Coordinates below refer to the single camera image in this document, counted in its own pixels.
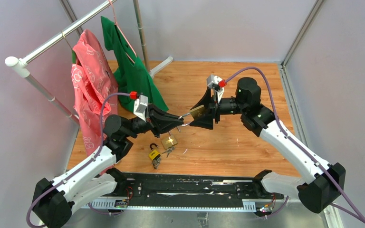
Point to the yellow black padlock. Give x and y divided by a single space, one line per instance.
154 155

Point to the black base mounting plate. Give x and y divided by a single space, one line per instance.
177 191

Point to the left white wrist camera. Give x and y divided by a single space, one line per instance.
140 107

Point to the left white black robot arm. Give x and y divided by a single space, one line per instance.
55 201

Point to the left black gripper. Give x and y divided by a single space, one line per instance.
154 115

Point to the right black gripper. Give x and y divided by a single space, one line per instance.
206 121

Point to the brass padlock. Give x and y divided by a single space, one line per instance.
169 144
195 112

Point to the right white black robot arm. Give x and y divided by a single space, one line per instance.
315 187

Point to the green garment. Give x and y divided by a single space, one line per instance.
131 74

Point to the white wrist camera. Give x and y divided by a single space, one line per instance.
213 84
140 107

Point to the aluminium frame rail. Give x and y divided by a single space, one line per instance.
283 70

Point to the pink patterned garment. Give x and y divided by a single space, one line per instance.
93 82

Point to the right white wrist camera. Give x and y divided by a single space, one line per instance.
213 84

